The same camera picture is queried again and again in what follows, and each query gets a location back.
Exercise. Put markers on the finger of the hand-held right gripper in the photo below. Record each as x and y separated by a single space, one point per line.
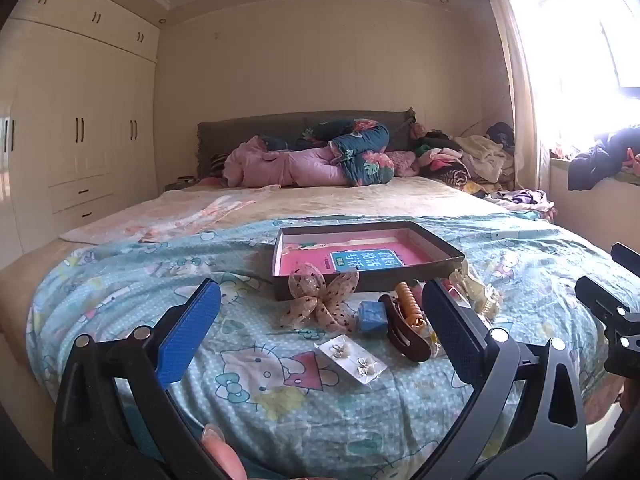
625 257
607 310

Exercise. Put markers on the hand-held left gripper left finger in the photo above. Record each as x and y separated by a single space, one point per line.
187 330

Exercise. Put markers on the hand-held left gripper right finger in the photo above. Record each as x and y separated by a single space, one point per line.
450 332

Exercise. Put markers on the brown hair claw clip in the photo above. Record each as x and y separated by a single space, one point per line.
400 340

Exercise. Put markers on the blue box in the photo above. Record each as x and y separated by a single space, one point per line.
371 317

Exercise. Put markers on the shallow cardboard box tray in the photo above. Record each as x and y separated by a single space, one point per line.
367 280

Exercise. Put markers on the beige dotted bow hair clip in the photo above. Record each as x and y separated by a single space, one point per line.
320 300

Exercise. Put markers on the person's left hand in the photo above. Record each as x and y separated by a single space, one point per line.
225 452

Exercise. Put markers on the dark clothes on sill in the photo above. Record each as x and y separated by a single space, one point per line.
595 160

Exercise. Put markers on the earrings on white card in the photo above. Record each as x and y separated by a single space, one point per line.
350 360

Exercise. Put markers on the pink floral towel blanket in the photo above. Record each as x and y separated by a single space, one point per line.
165 217

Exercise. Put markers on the cartoon cat print blanket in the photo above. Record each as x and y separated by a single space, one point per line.
280 410

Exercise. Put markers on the bedside table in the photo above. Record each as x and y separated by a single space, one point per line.
180 182

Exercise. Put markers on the striped pillow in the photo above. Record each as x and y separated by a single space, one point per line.
218 165

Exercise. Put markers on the pile of clothes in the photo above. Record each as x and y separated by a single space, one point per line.
470 160

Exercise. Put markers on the pink quilt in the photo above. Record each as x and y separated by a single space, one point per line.
285 167

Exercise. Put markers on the grey bed headboard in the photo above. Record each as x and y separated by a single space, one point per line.
225 135

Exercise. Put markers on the cream curtain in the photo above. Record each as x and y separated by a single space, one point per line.
522 85

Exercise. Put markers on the window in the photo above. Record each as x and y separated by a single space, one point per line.
570 50

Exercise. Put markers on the cream built-in wardrobe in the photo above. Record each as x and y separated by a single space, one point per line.
75 135

